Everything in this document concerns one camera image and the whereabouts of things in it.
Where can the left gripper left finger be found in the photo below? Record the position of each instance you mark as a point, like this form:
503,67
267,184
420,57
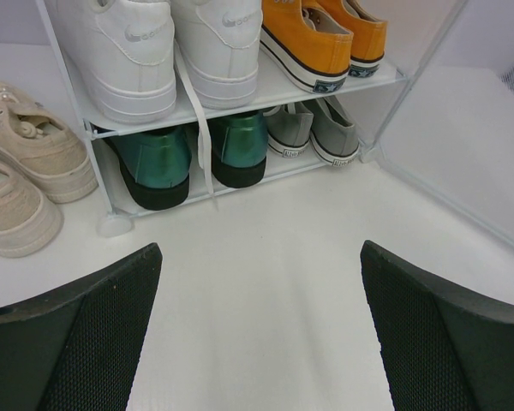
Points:
77,347

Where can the orange canvas sneaker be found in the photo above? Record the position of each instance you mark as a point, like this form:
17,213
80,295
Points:
307,43
369,41

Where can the grey canvas sneaker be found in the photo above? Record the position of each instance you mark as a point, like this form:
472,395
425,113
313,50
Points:
333,134
288,127

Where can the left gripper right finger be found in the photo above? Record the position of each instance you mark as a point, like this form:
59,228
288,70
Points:
443,346

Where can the green loafer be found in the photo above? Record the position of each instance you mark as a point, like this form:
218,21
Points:
239,146
155,166

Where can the translucent cabinet door panel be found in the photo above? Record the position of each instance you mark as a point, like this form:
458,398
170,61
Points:
453,133

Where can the beige sneaker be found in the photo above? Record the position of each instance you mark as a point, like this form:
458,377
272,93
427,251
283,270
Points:
43,148
28,219

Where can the white plastic shoe cabinet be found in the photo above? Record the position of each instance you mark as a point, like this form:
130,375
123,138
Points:
415,30

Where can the white sneaker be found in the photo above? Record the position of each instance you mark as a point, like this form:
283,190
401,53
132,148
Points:
124,52
216,51

